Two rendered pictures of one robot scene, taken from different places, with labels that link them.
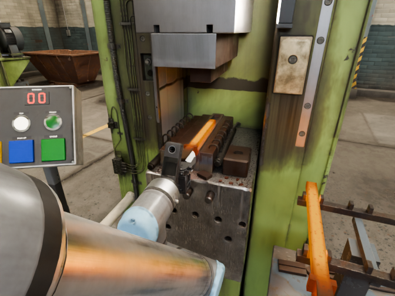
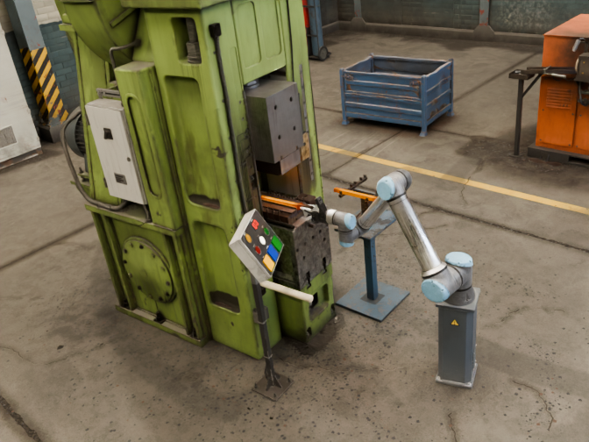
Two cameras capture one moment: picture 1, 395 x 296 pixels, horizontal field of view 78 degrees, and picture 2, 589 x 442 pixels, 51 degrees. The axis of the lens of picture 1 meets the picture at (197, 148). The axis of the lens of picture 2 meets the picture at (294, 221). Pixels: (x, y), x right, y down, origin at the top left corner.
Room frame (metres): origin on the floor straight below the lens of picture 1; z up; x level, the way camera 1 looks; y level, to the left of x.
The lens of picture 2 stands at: (-0.51, 3.24, 2.80)
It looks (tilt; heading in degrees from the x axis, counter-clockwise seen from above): 29 degrees down; 292
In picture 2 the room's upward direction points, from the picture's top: 7 degrees counter-clockwise
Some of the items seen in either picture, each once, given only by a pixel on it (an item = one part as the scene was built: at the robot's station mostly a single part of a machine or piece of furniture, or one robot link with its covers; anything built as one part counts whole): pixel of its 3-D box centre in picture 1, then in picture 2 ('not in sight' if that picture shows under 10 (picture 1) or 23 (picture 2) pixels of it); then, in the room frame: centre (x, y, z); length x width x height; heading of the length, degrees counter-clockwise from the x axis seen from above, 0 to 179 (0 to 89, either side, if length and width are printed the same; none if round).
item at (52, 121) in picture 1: (53, 121); not in sight; (0.79, 0.49, 1.09); 0.05 x 0.03 x 0.04; 73
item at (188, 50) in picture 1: (202, 46); (264, 156); (0.98, -0.02, 1.32); 0.42 x 0.20 x 0.10; 163
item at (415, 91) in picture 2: not in sight; (395, 91); (0.96, -4.18, 0.36); 1.20 x 0.80 x 0.72; 161
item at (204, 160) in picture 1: (201, 137); (271, 207); (0.98, -0.02, 0.96); 0.42 x 0.20 x 0.09; 163
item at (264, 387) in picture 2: not in sight; (272, 380); (0.86, 0.60, 0.05); 0.22 x 0.22 x 0.09; 73
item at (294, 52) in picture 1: (291, 66); (303, 146); (0.81, -0.30, 1.27); 0.09 x 0.02 x 0.17; 73
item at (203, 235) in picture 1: (213, 188); (280, 238); (0.97, -0.07, 0.69); 0.56 x 0.38 x 0.45; 163
